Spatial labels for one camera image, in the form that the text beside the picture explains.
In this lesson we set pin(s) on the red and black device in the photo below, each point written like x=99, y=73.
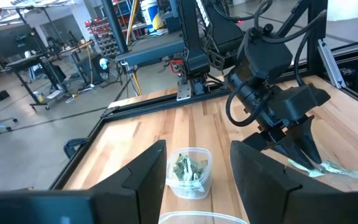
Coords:
x=176, y=67

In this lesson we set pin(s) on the black computer tower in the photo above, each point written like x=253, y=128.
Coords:
x=87, y=68

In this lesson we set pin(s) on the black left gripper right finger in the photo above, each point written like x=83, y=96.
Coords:
x=259, y=186

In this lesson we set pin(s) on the black pole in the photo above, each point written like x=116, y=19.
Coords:
x=113, y=25

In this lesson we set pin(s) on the black rolling desk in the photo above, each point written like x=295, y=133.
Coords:
x=26, y=62

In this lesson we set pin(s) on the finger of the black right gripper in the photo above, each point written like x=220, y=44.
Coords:
x=306, y=137
x=292, y=151

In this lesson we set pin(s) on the white paper on desk base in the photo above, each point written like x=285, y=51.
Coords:
x=54, y=94

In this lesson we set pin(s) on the dark grey desk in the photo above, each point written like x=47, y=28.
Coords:
x=151, y=49

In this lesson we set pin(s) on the large clear plastic container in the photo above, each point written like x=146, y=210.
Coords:
x=182, y=217

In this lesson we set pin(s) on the black monitor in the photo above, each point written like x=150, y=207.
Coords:
x=11, y=40

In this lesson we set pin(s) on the silver aluminium bar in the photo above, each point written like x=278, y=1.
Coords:
x=331, y=63

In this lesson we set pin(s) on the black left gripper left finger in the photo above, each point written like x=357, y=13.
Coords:
x=145, y=186

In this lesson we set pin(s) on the bills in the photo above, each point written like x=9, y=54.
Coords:
x=180, y=169

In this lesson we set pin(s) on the black aluminium table frame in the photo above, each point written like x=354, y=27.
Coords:
x=148, y=104

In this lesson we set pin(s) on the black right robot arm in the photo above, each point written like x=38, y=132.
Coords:
x=194, y=46

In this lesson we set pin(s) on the white and blue bucket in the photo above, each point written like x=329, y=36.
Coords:
x=149, y=12

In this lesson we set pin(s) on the red parts bin rack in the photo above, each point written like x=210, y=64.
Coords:
x=101, y=34

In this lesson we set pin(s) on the bill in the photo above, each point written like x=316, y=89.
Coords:
x=337, y=169

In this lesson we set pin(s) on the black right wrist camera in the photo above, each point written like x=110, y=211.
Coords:
x=266, y=56

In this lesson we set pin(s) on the white round column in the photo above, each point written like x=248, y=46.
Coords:
x=350, y=9

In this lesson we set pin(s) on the dark frame clamp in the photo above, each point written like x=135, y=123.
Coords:
x=66, y=147

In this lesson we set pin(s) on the small clear plastic container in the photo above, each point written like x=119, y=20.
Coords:
x=188, y=190

